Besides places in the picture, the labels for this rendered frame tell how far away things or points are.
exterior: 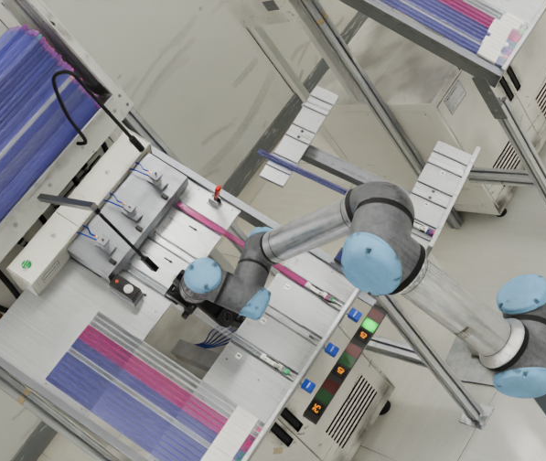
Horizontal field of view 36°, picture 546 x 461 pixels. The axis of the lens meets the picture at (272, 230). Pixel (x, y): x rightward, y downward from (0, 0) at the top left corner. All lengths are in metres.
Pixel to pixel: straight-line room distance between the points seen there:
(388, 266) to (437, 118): 1.38
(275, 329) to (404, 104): 1.07
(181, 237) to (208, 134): 2.03
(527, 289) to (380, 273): 0.41
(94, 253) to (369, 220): 0.85
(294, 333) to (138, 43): 2.20
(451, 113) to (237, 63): 1.70
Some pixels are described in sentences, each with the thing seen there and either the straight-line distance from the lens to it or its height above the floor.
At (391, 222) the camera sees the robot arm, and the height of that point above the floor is 1.15.
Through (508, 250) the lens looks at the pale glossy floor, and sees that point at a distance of 3.11.
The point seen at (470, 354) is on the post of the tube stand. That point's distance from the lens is 2.87.
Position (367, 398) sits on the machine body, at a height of 0.15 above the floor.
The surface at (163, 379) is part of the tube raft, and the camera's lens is 2.11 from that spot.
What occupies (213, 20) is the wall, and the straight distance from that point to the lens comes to 4.28.
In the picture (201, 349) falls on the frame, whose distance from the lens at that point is 2.51.
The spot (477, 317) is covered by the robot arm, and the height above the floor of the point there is 0.90.
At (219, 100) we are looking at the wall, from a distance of 4.27.
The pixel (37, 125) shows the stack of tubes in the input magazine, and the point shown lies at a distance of 2.15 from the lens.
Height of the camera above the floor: 2.10
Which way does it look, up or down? 32 degrees down
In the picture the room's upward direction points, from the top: 40 degrees counter-clockwise
